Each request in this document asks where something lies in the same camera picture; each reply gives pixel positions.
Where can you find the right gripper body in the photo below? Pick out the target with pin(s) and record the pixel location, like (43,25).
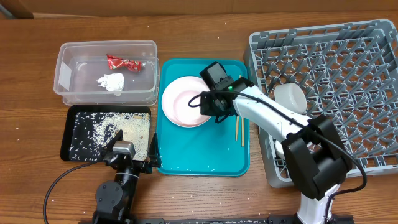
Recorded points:
(208,109)

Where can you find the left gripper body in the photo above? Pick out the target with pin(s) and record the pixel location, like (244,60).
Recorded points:
(140,167)

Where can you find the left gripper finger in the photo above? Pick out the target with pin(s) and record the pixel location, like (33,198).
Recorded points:
(154,153)
(118,137)

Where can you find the pink plate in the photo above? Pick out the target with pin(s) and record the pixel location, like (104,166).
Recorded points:
(176,87)

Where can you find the wooden chopstick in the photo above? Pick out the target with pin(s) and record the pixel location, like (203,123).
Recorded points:
(242,131)
(237,128)

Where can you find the white napkin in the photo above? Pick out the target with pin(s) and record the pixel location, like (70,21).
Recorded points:
(112,82)

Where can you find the red snack wrapper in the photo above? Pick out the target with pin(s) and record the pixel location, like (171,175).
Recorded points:
(115,63)

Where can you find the grey bowl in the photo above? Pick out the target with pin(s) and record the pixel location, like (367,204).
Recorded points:
(291,96)

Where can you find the pink bowl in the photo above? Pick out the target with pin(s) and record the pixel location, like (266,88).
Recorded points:
(188,115)

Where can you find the white cup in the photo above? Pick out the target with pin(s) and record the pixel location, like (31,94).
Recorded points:
(279,150)

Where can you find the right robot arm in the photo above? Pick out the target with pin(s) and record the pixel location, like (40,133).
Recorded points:
(313,151)

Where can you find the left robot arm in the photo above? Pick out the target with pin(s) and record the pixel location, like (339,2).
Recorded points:
(114,198)

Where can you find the grey dishwasher rack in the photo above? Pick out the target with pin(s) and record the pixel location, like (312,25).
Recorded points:
(348,72)

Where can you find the black tray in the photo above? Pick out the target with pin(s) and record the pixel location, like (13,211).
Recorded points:
(73,110)

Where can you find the teal serving tray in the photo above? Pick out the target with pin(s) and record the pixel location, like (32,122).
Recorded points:
(209,149)

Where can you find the clear plastic bin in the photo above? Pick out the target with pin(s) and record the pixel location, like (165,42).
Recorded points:
(80,64)

